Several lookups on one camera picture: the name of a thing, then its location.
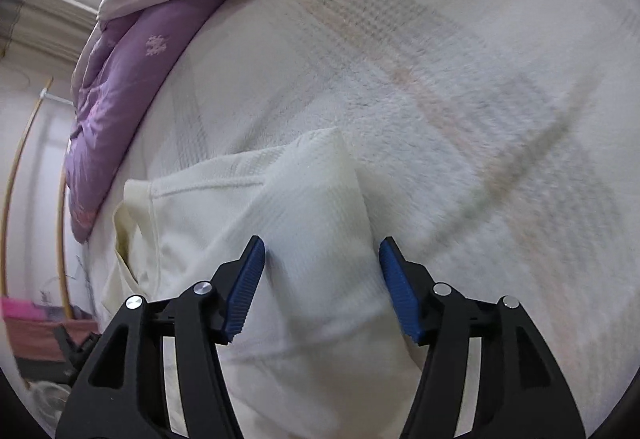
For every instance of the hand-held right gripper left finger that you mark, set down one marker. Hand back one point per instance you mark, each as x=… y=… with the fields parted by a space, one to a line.
x=245 y=291

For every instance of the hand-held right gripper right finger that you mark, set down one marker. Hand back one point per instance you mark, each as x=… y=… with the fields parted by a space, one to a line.
x=397 y=291

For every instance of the cream knit garment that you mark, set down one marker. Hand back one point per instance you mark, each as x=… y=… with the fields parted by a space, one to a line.
x=310 y=229

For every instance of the plaid bed blanket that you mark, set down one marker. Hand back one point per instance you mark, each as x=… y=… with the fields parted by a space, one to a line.
x=450 y=94

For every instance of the pink box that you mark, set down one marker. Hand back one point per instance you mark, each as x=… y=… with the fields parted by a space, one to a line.
x=35 y=324

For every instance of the purple floral quilt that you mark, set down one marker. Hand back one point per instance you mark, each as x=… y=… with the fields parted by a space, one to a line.
x=125 y=84

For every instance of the wooden hoop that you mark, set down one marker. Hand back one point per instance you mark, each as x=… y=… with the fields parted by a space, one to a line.
x=10 y=199

